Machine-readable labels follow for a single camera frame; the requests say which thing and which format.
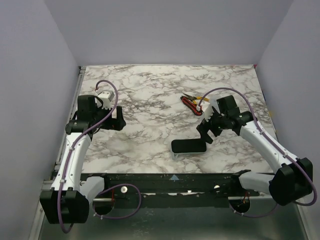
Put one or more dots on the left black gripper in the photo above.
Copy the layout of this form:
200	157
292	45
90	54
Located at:
116	121

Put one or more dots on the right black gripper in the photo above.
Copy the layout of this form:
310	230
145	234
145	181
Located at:
208	128

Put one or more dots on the black umbrella sleeve case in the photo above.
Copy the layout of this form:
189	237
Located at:
187	147

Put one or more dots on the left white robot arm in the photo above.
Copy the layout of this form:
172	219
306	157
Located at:
68	201

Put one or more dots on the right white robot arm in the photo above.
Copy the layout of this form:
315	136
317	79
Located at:
292	176

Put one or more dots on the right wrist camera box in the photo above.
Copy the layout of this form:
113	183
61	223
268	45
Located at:
208	108

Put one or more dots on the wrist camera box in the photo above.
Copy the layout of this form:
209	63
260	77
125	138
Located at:
105	99
208	108

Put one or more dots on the red handled pliers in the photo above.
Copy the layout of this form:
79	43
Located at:
190	102

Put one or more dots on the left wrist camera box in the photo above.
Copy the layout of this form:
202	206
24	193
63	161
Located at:
105	99

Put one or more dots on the yellow handled tool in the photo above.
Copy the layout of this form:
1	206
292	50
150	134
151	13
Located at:
194	99

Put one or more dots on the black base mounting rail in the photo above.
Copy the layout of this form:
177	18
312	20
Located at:
170	190

